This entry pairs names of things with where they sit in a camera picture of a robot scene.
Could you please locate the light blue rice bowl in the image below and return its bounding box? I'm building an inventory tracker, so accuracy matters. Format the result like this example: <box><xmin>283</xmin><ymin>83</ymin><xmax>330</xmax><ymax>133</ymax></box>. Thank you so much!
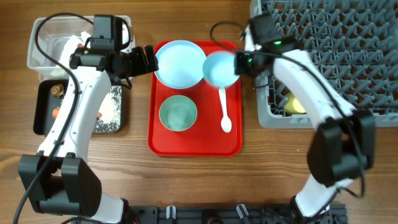
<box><xmin>202</xmin><ymin>51</ymin><xmax>239</xmax><ymax>88</ymax></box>

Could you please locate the white rice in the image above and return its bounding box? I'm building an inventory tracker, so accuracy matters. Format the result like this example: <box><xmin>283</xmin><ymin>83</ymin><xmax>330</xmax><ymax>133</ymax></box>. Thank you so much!
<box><xmin>93</xmin><ymin>86</ymin><xmax>123</xmax><ymax>134</ymax></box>

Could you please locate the light blue plate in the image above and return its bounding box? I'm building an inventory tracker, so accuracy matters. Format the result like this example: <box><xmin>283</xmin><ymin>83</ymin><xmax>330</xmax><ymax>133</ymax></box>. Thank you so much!
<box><xmin>154</xmin><ymin>40</ymin><xmax>206</xmax><ymax>90</ymax></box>

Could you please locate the white napkin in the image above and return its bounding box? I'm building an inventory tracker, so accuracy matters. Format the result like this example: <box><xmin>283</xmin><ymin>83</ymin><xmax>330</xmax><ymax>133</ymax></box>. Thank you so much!
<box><xmin>58</xmin><ymin>32</ymin><xmax>91</xmax><ymax>68</ymax></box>

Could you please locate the yellow cup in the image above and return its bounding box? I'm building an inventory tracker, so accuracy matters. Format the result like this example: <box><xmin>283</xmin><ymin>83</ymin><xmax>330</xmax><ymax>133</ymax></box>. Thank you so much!
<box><xmin>284</xmin><ymin>93</ymin><xmax>306</xmax><ymax>114</ymax></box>

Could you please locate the white plastic spoon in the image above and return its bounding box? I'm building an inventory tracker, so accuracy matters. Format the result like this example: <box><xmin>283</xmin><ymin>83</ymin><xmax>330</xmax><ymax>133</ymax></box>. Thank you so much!
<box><xmin>219</xmin><ymin>88</ymin><xmax>232</xmax><ymax>133</ymax></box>

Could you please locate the green bowl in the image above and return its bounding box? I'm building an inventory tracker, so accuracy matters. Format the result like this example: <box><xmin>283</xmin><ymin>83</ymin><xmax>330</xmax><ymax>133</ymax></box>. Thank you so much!
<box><xmin>159</xmin><ymin>95</ymin><xmax>198</xmax><ymax>132</ymax></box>

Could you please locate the brown food ball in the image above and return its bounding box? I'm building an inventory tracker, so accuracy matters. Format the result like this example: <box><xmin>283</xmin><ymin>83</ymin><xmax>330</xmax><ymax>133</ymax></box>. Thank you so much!
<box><xmin>50</xmin><ymin>84</ymin><xmax>65</xmax><ymax>98</ymax></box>

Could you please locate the orange carrot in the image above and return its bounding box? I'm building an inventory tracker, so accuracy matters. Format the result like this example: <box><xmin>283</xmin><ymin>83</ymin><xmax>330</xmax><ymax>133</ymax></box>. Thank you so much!
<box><xmin>52</xmin><ymin>108</ymin><xmax>102</xmax><ymax>119</ymax></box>

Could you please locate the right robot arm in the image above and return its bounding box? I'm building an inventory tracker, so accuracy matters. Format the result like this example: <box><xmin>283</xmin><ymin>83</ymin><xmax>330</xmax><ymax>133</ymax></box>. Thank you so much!
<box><xmin>236</xmin><ymin>39</ymin><xmax>376</xmax><ymax>223</ymax></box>

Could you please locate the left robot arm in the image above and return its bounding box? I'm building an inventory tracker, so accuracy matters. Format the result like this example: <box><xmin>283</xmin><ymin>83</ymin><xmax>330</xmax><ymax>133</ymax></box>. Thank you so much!
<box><xmin>14</xmin><ymin>45</ymin><xmax>158</xmax><ymax>223</ymax></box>

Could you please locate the black waste tray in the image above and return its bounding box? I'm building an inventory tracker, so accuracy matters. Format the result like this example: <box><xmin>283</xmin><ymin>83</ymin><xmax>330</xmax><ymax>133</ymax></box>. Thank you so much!
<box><xmin>33</xmin><ymin>80</ymin><xmax>123</xmax><ymax>136</ymax></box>

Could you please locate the clear plastic waste bin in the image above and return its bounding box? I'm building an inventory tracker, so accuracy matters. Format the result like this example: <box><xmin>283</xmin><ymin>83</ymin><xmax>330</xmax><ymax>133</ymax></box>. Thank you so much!
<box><xmin>26</xmin><ymin>15</ymin><xmax>136</xmax><ymax>82</ymax></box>

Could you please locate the grey dishwasher rack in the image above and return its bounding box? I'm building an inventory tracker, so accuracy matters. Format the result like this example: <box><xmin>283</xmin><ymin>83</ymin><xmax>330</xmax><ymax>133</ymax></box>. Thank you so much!
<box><xmin>250</xmin><ymin>0</ymin><xmax>397</xmax><ymax>128</ymax></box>

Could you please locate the red serving tray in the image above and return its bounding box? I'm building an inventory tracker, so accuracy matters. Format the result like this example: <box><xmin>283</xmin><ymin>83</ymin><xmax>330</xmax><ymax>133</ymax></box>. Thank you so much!
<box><xmin>147</xmin><ymin>40</ymin><xmax>243</xmax><ymax>157</ymax></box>

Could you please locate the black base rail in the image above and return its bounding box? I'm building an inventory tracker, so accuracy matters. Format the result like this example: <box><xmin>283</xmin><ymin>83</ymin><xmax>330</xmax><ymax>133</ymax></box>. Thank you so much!
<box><xmin>70</xmin><ymin>204</ymin><xmax>348</xmax><ymax>224</ymax></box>

